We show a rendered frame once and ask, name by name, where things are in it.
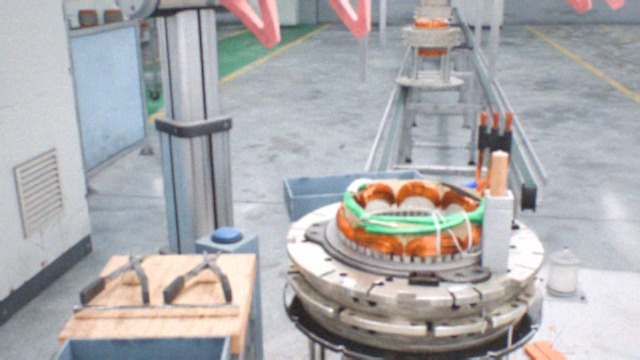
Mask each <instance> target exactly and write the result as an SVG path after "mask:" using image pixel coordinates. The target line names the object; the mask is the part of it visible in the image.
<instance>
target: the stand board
mask: <svg viewBox="0 0 640 360"><path fill-rule="evenodd" d="M202 261H203V255H149V256H148V257H147V259H146V260H145V261H144V262H143V263H141V265H142V267H143V269H146V274H147V276H148V279H149V289H150V304H147V305H156V307H157V305H175V304H235V303H238V304H239V316H200V317H158V315H157V317H141V318H83V319H75V318H74V314H73V315H72V317H71V318H70V320H69V321H68V323H67V324H66V326H65V327H64V328H63V330H62V331H61V333H60V334H59V336H58V337H57V340H58V347H59V350H60V348H61V347H62V345H63V344H64V342H65V341H66V339H67V338H76V337H134V336H192V335H231V350H232V354H241V353H242V347H243V342H244V336H245V330H246V324H247V319H248V313H249V308H250V302H251V296H252V291H253V285H254V279H255V273H256V255H255V254H221V256H220V257H219V259H218V260H217V262H216V263H217V264H218V266H219V267H221V269H222V271H223V272H224V273H225V274H227V275H228V277H229V280H230V283H231V286H232V290H233V303H226V301H225V297H224V294H223V291H222V287H221V283H204V284H197V283H196V277H194V278H193V279H191V280H190V281H189V282H187V283H186V284H185V288H184V289H183V290H182V291H181V292H180V293H179V294H178V296H177V297H176V298H175V299H174V300H173V301H172V302H171V303H170V304H164V299H163V290H165V289H166V288H167V286H168V285H169V284H170V283H171V282H172V281H173V280H174V279H175V278H176V277H177V276H178V275H184V274H185V273H187V272H188V271H189V270H191V269H192V268H194V267H195V266H196V265H198V264H199V263H201V262H202ZM127 262H129V256H112V258H111V259H110V261H109V262H108V263H107V265H106V266H105V268H104V269H103V271H102V274H101V275H100V276H102V277H104V276H106V275H108V274H109V273H111V272H112V271H114V270H116V269H117V268H119V267H121V266H122V265H124V264H126V263H127ZM105 288H106V289H105V290H104V291H103V293H101V294H100V295H99V296H98V297H97V298H95V299H94V300H93V301H92V302H91V303H89V304H87V305H104V306H116V305H143V302H142V292H141V285H121V277H120V279H115V280H114V281H112V282H110V283H109V284H107V285H105Z"/></svg>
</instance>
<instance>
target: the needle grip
mask: <svg viewBox="0 0 640 360"><path fill-rule="evenodd" d="M506 168H507V155H506V153H501V152H497V153H494V154H493V158H492V171H491V184H490V195H491V197H504V191H505V180H506Z"/></svg>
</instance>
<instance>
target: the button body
mask: <svg viewBox="0 0 640 360"><path fill-rule="evenodd" d="M239 232H240V233H242V235H243V238H242V239H241V240H240V241H238V242H236V243H233V244H217V243H214V242H212V241H211V235H213V234H214V232H213V233H211V234H209V235H206V236H204V237H202V238H200V239H198V240H196V241H195V254H196V255H203V254H204V250H205V251H207V254H217V253H218V252H219V251H221V250H222V254H255V255H256V273H255V279H254V294H255V315H256V336H257V358H258V360H264V351H263V327H262V305H261V282H260V258H259V236H258V235H256V234H251V233H247V232H242V231H239Z"/></svg>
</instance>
